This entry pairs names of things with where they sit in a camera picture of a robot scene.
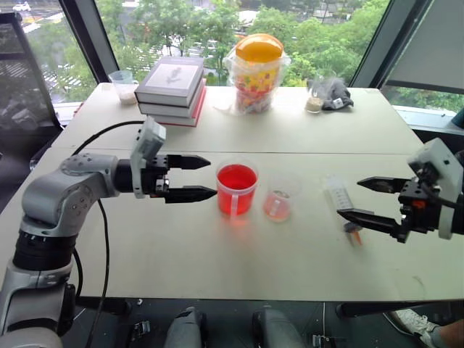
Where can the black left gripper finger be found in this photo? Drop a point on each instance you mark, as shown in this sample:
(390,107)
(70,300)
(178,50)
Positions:
(192,194)
(188,162)

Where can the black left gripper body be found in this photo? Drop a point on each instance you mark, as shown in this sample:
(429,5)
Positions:
(156,165)

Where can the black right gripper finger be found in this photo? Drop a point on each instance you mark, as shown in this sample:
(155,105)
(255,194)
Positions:
(384,184)
(377,220)

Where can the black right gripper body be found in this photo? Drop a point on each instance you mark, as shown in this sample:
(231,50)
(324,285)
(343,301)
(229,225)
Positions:
(422,214)

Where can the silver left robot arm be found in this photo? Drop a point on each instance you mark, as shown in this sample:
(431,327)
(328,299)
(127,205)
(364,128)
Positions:
(54,192)

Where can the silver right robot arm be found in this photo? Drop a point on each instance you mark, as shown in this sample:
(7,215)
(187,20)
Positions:
(459,217)

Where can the cup of red liquid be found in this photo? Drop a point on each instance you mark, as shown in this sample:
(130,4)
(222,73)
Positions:
(236,188)

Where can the clear plastic syringe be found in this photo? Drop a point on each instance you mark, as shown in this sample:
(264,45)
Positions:
(337,194)

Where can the plastic cup with white powder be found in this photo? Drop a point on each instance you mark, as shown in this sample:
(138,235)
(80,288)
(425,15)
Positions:
(125,90)

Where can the small beaker pink liquid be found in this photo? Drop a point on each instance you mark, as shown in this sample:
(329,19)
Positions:
(277,208)

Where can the red cover book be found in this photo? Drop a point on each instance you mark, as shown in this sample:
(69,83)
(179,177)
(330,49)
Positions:
(194,117)

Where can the dark book with white pages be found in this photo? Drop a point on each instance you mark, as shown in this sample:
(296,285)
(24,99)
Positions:
(174,108)

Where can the grey hardcover book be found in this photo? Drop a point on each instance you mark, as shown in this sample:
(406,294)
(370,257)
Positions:
(170,78)

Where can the black table leg bar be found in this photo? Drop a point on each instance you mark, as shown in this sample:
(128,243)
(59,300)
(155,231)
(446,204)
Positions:
(366,310)

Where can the teal object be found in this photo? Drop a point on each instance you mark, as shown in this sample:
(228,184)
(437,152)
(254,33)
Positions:
(459,119)

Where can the dark grey cloth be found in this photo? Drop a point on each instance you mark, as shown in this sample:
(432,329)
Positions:
(337,96)

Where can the small glass with beige grains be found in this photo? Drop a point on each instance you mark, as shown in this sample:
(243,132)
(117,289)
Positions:
(314,105)

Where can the candy jar with orange lid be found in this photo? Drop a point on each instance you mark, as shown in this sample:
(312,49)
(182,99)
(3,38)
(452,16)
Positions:
(255,79)

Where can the white sneaker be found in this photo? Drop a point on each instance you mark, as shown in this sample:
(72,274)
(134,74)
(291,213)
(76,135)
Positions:
(413,320)

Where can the grey rounded robot leg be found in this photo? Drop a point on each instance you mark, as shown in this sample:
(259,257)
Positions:
(277,330)
(186,330)

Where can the grey roller blind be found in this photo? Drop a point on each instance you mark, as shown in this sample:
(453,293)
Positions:
(435,47)

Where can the black metal rack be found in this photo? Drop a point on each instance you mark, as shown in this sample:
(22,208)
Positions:
(25,90)

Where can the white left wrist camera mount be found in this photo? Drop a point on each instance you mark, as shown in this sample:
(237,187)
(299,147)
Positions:
(148,139)

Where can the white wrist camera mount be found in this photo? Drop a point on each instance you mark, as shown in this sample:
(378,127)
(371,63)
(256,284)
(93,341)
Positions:
(148,139)
(433,156)

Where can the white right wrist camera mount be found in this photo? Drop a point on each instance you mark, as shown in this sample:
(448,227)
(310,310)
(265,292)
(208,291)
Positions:
(433,156)

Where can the dark window frame pillar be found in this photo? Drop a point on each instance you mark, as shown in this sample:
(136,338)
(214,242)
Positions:
(384,40)
(88,40)

